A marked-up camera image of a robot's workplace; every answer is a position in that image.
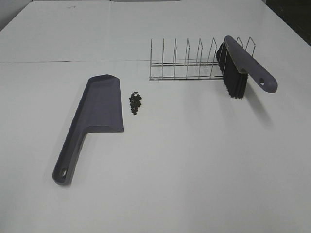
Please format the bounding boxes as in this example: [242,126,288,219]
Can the grey hand brush black bristles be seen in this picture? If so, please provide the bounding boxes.
[216,35,278,99]

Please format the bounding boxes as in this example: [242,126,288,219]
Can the pile of coffee beans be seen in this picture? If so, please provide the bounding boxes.
[129,91,142,115]

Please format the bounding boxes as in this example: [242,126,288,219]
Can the grey plastic dustpan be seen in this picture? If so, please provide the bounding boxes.
[52,74,124,185]

